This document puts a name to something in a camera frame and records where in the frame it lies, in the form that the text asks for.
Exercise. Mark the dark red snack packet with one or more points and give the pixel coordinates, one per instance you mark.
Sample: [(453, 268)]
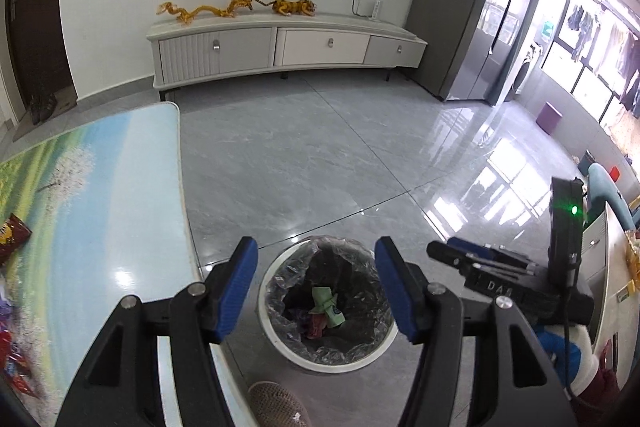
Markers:
[(12, 237)]

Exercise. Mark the landscape printed tablecloth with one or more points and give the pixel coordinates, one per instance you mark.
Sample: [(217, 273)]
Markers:
[(110, 207)]

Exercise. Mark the golden dragon figurine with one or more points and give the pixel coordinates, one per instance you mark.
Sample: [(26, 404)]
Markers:
[(210, 11)]

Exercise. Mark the red crumpled wrapper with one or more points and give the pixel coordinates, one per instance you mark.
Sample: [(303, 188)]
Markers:
[(316, 329)]

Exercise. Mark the white side cabinet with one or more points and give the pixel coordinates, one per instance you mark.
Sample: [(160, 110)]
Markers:
[(612, 267)]

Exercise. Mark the clear plastic bin liner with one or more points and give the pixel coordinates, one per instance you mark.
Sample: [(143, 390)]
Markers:
[(360, 287)]

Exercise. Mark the green crumpled wrapper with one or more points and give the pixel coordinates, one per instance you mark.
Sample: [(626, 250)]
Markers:
[(327, 307)]

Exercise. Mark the grey refrigerator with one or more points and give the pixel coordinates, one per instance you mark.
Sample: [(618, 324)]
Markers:
[(465, 7)]

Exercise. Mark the dark brown door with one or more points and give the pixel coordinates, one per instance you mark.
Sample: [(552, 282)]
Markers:
[(40, 22)]

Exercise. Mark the hanging clothes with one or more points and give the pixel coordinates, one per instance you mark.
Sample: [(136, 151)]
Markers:
[(582, 27)]

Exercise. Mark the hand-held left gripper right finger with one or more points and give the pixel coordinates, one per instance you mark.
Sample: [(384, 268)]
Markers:
[(395, 287)]

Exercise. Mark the person's right forearm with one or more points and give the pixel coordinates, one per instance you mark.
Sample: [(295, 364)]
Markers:
[(555, 347)]

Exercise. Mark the golden tiger figurine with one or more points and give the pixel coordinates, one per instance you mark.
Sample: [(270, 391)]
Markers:
[(295, 8)]

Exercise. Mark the white television cabinet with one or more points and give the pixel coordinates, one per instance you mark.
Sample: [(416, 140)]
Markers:
[(320, 47)]

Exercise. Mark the shiny red wrappers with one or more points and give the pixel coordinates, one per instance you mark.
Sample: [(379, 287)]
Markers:
[(17, 367)]

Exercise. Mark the brown knit slipper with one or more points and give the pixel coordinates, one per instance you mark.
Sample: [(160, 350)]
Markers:
[(277, 407)]

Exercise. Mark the white power strip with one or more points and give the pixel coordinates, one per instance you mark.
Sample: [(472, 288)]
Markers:
[(377, 9)]

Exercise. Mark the teal chair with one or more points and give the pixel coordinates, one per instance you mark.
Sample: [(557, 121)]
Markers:
[(607, 187)]

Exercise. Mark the dark shoes by door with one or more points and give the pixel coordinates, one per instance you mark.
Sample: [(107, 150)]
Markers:
[(42, 109)]

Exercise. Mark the purple stool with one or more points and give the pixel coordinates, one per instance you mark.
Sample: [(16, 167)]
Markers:
[(549, 117)]

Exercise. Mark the white round trash bin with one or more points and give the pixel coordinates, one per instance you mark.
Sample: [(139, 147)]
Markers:
[(285, 347)]

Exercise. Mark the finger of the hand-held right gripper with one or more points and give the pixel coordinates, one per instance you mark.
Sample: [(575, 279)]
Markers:
[(445, 254), (480, 252)]

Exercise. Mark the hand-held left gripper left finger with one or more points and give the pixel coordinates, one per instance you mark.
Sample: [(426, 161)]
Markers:
[(237, 287)]

